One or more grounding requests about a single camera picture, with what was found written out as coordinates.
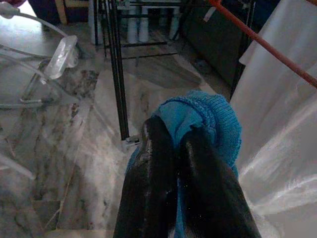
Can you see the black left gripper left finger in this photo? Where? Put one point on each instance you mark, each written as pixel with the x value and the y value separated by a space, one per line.
pixel 148 198

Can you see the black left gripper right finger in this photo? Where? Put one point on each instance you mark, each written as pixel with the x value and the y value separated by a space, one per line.
pixel 213 203

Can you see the light blue shirt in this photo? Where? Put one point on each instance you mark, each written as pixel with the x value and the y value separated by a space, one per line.
pixel 198 111

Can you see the pink plastic clothes hanger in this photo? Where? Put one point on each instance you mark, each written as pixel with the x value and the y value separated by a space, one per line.
pixel 272 50

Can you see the white shirt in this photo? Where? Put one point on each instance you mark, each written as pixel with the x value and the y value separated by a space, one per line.
pixel 277 148

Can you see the black clothes drying rack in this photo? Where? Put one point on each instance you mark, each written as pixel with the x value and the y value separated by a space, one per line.
pixel 118 86

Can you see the white plastic stool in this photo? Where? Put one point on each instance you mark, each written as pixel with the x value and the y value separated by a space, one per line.
pixel 138 27

